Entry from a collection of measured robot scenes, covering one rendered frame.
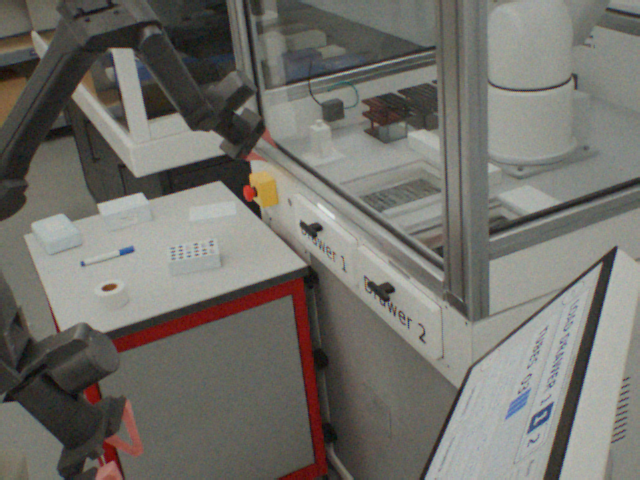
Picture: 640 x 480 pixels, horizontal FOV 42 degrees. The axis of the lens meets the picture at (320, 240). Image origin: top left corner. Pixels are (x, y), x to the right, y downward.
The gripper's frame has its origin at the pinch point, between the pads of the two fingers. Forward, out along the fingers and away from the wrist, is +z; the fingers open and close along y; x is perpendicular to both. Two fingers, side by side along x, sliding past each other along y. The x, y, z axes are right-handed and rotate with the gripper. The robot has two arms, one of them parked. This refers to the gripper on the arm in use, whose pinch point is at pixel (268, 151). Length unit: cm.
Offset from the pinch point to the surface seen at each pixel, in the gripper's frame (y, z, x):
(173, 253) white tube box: -33.5, 12.5, 23.2
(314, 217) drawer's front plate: -6.2, 17.9, -4.7
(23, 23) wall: -21, 108, 405
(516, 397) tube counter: -7, -24, -91
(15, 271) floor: -108, 80, 196
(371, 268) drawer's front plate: -7.5, 13.5, -30.5
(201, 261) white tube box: -30.9, 15.7, 16.6
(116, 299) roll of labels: -47.2, -0.2, 15.0
